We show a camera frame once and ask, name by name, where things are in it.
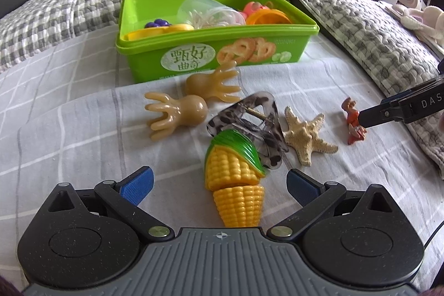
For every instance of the spotted clear hair claw clip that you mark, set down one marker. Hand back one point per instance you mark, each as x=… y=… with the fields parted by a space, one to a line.
x=249 y=119

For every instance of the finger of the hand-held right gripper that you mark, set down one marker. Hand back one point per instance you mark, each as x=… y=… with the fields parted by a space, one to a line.
x=376 y=116
x=441 y=66

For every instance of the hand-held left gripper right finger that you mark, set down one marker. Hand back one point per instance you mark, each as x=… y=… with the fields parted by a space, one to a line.
x=304 y=186

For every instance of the grey patterned quilt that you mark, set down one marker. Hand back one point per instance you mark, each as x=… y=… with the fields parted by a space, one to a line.
x=364 y=25

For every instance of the grey grid tablecloth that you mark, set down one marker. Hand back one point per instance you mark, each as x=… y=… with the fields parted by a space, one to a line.
x=69 y=129

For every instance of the white plush slippers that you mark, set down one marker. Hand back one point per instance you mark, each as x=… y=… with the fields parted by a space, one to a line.
x=425 y=18

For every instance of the beige starfish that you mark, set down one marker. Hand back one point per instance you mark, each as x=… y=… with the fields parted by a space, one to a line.
x=305 y=136

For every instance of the purple toy grapes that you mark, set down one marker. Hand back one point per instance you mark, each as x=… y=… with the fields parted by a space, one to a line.
x=158 y=23

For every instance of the clear cotton swab jar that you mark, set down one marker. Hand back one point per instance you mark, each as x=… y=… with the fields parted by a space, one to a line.
x=208 y=13

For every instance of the tan hand-shaped massager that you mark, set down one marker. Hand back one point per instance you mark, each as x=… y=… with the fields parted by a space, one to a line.
x=180 y=110
x=211 y=82

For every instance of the green plastic box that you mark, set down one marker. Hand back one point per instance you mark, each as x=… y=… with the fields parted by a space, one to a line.
x=194 y=53

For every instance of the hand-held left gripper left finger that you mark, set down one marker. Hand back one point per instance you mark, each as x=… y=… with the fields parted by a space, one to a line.
x=137 y=185

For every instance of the pink toy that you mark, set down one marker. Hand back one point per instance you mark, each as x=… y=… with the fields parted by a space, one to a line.
x=255 y=9

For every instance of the orange toy cup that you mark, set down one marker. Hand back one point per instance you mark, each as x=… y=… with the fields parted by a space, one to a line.
x=269 y=18

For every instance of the red crab figure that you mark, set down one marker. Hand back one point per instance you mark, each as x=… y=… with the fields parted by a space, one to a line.
x=352 y=127

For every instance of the yellow toy pot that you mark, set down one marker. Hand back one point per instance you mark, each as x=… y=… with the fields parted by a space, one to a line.
x=159 y=32

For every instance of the yellow toy corn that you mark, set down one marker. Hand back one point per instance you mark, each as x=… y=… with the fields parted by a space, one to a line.
x=236 y=178

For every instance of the grey checked blanket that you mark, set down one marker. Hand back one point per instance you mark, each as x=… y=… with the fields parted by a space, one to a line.
x=62 y=11

